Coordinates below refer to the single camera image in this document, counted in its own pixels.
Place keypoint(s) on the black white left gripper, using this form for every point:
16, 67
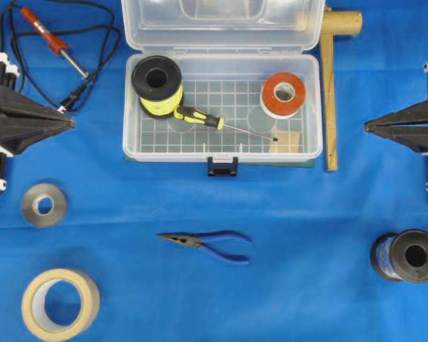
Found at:
16, 137

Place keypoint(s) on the yellow black screwdriver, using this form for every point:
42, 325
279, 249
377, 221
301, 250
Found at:
194, 116

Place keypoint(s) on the clear plastic toolbox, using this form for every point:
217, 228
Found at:
225, 51

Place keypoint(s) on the grey tape roll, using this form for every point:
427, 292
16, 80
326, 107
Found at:
44, 205

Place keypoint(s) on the red soldering iron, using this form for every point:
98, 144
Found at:
55, 43

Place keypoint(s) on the wooden mallet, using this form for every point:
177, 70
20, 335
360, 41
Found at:
334, 23

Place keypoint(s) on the small wooden block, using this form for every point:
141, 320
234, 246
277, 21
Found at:
287, 142

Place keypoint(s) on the red tape roll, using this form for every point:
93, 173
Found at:
282, 95

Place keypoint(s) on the beige masking tape roll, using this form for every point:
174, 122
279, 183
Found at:
59, 304

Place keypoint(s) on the blue table cloth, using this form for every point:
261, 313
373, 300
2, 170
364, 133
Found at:
309, 277

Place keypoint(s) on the blue wire spool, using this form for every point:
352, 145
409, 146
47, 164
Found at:
401, 257

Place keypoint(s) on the yellow wire spool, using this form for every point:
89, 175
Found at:
157, 81

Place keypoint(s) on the blue handled needle-nose pliers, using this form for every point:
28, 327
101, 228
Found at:
207, 243

